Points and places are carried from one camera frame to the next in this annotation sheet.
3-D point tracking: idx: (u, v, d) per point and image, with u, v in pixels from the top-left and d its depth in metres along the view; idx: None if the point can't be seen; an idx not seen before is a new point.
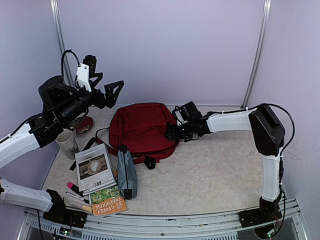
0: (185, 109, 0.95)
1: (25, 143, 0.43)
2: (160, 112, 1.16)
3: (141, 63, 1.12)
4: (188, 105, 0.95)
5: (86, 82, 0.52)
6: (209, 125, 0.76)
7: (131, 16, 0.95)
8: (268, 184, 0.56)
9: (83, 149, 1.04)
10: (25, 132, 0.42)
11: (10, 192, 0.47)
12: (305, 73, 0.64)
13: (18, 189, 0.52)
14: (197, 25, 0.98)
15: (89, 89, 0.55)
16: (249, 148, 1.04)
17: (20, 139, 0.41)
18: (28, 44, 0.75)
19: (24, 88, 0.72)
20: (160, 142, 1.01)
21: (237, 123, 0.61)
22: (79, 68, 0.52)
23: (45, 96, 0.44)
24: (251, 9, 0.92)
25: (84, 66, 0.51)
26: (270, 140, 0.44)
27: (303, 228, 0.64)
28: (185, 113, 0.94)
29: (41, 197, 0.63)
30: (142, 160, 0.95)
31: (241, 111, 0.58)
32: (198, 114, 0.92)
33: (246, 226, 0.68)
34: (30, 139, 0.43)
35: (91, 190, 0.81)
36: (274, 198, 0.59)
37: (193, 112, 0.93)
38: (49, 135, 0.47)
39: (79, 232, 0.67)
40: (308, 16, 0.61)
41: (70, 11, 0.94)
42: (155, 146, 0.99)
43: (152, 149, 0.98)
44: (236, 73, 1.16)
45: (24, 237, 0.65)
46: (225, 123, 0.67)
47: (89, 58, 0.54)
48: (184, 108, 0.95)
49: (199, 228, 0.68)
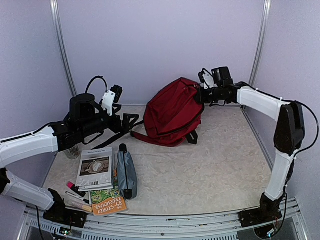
0: (218, 72, 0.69)
1: (46, 143, 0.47)
2: (180, 87, 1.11)
3: (142, 63, 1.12)
4: (222, 67, 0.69)
5: (110, 105, 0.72)
6: (237, 97, 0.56)
7: (131, 15, 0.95)
8: (274, 183, 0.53)
9: (90, 149, 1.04)
10: (49, 133, 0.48)
11: (15, 185, 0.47)
12: (305, 72, 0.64)
13: (24, 184, 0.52)
14: (197, 24, 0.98)
15: (110, 112, 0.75)
16: (249, 149, 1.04)
17: (44, 139, 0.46)
18: (27, 43, 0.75)
19: (23, 89, 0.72)
20: (182, 116, 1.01)
21: (264, 105, 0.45)
22: (107, 94, 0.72)
23: (74, 105, 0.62)
24: (250, 9, 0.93)
25: (111, 92, 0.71)
26: (289, 139, 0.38)
27: (303, 228, 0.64)
28: (217, 77, 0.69)
29: (44, 194, 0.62)
30: (170, 139, 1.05)
31: (275, 98, 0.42)
32: (234, 87, 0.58)
33: (247, 226, 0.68)
34: (51, 141, 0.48)
35: (87, 187, 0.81)
36: (275, 197, 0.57)
37: (225, 77, 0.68)
38: (69, 141, 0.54)
39: (79, 232, 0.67)
40: (308, 16, 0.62)
41: (71, 11, 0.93)
42: (177, 121, 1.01)
43: (175, 125, 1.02)
44: (236, 73, 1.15)
45: (24, 237, 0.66)
46: (253, 102, 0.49)
47: (115, 88, 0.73)
48: (218, 71, 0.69)
49: (199, 228, 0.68)
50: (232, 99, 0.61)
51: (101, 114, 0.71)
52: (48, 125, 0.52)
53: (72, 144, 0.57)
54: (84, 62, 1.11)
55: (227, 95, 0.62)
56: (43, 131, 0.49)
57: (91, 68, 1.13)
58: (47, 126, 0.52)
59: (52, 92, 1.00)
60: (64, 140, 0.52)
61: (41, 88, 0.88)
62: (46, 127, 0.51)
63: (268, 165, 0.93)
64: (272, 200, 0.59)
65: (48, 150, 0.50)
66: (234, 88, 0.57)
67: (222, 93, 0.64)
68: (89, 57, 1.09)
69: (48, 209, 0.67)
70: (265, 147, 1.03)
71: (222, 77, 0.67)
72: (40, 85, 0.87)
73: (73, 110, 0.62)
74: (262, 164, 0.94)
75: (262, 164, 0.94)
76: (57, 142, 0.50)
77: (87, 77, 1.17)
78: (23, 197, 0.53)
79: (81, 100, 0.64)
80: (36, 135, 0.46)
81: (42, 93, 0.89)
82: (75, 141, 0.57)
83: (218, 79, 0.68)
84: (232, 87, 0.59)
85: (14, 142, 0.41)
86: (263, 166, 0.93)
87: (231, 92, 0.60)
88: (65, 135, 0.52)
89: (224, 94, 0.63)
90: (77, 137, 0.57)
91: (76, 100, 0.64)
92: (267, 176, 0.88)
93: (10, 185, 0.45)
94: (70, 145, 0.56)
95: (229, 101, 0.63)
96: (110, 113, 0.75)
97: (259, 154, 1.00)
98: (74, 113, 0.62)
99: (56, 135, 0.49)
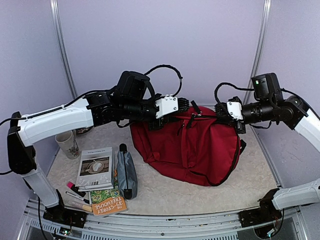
0: (266, 84, 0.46)
1: (78, 117, 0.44)
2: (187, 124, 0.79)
3: (142, 62, 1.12)
4: (270, 75, 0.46)
5: (163, 113, 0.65)
6: (297, 123, 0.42)
7: (132, 15, 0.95)
8: (290, 201, 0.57)
9: (90, 149, 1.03)
10: (81, 107, 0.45)
11: (38, 173, 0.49)
12: (306, 72, 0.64)
13: (44, 175, 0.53)
14: (197, 24, 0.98)
15: (158, 115, 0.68)
16: (249, 148, 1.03)
17: (74, 113, 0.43)
18: (28, 44, 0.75)
19: (22, 88, 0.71)
20: (218, 153, 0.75)
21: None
22: (172, 102, 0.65)
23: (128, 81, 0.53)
24: (251, 9, 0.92)
25: (174, 107, 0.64)
26: None
27: (303, 228, 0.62)
28: (264, 87, 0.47)
29: (54, 192, 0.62)
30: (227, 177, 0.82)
31: None
32: (302, 112, 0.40)
33: (246, 226, 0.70)
34: (84, 115, 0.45)
35: (87, 188, 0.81)
36: (280, 208, 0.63)
37: (276, 89, 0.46)
38: (106, 115, 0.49)
39: (79, 232, 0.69)
40: (309, 17, 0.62)
41: (70, 11, 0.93)
42: (221, 165, 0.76)
43: (225, 166, 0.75)
44: (237, 73, 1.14)
45: (24, 237, 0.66)
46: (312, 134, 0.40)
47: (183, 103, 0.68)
48: (264, 80, 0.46)
49: (199, 228, 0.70)
50: (290, 124, 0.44)
51: (147, 104, 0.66)
52: (82, 97, 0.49)
53: (109, 119, 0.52)
54: (83, 61, 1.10)
55: (289, 116, 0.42)
56: (75, 105, 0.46)
57: (91, 67, 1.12)
58: (82, 98, 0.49)
59: (52, 92, 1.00)
60: (100, 113, 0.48)
61: (41, 89, 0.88)
62: (82, 99, 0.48)
63: (268, 165, 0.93)
64: (276, 207, 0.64)
65: (83, 126, 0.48)
66: (301, 114, 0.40)
67: (281, 114, 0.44)
68: (89, 56, 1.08)
69: (52, 206, 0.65)
70: (265, 147, 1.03)
71: (273, 90, 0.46)
72: (40, 86, 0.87)
73: (123, 84, 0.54)
74: (262, 164, 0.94)
75: (262, 164, 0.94)
76: (91, 116, 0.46)
77: (87, 76, 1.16)
78: (33, 185, 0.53)
79: (136, 76, 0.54)
80: (67, 109, 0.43)
81: (43, 94, 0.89)
82: (113, 118, 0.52)
83: (264, 93, 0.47)
84: (297, 109, 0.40)
85: (40, 118, 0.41)
86: (263, 166, 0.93)
87: (292, 110, 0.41)
88: (103, 107, 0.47)
89: (282, 116, 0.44)
90: (117, 115, 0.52)
91: (129, 74, 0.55)
92: (267, 176, 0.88)
93: (34, 172, 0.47)
94: (106, 120, 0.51)
95: (285, 122, 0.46)
96: (157, 117, 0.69)
97: (259, 153, 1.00)
98: (123, 88, 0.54)
99: (90, 108, 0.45)
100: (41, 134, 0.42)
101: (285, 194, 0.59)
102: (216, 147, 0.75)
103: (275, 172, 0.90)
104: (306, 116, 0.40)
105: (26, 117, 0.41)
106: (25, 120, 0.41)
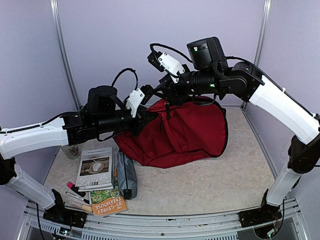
0: (209, 48, 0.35)
1: (55, 136, 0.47)
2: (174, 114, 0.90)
3: (142, 63, 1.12)
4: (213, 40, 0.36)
5: (134, 107, 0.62)
6: (252, 94, 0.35)
7: (132, 15, 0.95)
8: (278, 192, 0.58)
9: (89, 149, 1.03)
10: (58, 126, 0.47)
11: (20, 179, 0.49)
12: (304, 72, 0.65)
13: (29, 180, 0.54)
14: (197, 24, 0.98)
15: (133, 114, 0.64)
16: (249, 148, 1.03)
17: (51, 132, 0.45)
18: (28, 43, 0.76)
19: (21, 89, 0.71)
20: (206, 124, 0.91)
21: (298, 127, 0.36)
22: (136, 93, 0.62)
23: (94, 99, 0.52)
24: (250, 9, 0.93)
25: (139, 94, 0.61)
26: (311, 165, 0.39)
27: (303, 227, 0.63)
28: (205, 56, 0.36)
29: (46, 194, 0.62)
30: (218, 149, 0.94)
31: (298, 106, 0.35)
32: (257, 80, 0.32)
33: (246, 226, 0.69)
34: (60, 134, 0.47)
35: (87, 188, 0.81)
36: (278, 203, 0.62)
37: (220, 56, 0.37)
38: (80, 135, 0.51)
39: (79, 232, 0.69)
40: (308, 17, 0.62)
41: (70, 11, 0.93)
42: (214, 137, 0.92)
43: (215, 136, 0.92)
44: None
45: (24, 237, 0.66)
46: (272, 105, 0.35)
47: (147, 88, 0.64)
48: (207, 48, 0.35)
49: (199, 228, 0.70)
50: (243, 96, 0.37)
51: (122, 112, 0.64)
52: (59, 116, 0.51)
53: (84, 139, 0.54)
54: (83, 61, 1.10)
55: (244, 88, 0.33)
56: (52, 124, 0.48)
57: (91, 67, 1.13)
58: (58, 117, 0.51)
59: (52, 92, 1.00)
60: (76, 133, 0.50)
61: (41, 88, 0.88)
62: (58, 119, 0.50)
63: (267, 165, 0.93)
64: (274, 204, 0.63)
65: (58, 144, 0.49)
66: (257, 83, 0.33)
67: (231, 87, 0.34)
68: (89, 57, 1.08)
69: (50, 207, 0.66)
70: (265, 147, 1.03)
71: (218, 58, 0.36)
72: (40, 86, 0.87)
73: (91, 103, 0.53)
74: (262, 164, 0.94)
75: (262, 164, 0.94)
76: (67, 136, 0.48)
77: (87, 77, 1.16)
78: (25, 192, 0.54)
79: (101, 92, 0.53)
80: (44, 128, 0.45)
81: (42, 94, 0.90)
82: (88, 136, 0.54)
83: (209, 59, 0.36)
84: (251, 77, 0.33)
85: (19, 134, 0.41)
86: (263, 166, 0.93)
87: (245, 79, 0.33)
88: (76, 128, 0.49)
89: (233, 88, 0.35)
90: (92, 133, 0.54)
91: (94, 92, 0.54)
92: (267, 176, 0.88)
93: (16, 179, 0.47)
94: (82, 139, 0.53)
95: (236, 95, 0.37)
96: (133, 116, 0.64)
97: (259, 154, 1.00)
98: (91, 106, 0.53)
99: (66, 129, 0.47)
100: (19, 150, 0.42)
101: (272, 189, 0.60)
102: (203, 121, 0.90)
103: (275, 171, 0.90)
104: (262, 85, 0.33)
105: (5, 132, 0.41)
106: (4, 135, 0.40)
